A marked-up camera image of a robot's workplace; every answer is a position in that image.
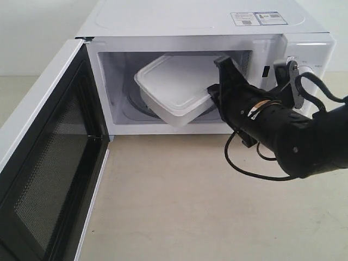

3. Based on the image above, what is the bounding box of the upper white control knob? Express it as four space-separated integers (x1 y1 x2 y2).
299 65 315 81

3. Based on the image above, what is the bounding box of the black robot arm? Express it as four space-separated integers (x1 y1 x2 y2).
207 57 347 181

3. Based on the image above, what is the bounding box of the blue label sticker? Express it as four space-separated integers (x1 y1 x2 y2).
254 11 288 26

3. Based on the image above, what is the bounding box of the white label sticker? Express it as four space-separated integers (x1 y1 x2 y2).
231 12 260 26

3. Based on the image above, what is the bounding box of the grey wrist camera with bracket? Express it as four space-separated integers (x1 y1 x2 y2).
271 57 304 109

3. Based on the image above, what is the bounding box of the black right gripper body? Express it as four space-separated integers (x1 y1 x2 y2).
207 81 272 149

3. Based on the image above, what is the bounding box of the white microwave oven body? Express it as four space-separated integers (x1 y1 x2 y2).
76 1 335 136

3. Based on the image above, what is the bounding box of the black cable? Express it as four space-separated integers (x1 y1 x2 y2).
223 73 348 182

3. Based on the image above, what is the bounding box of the white plastic lidded container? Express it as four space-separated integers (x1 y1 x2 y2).
134 52 223 127

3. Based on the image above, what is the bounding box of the white microwave door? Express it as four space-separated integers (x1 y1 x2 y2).
1 39 109 260

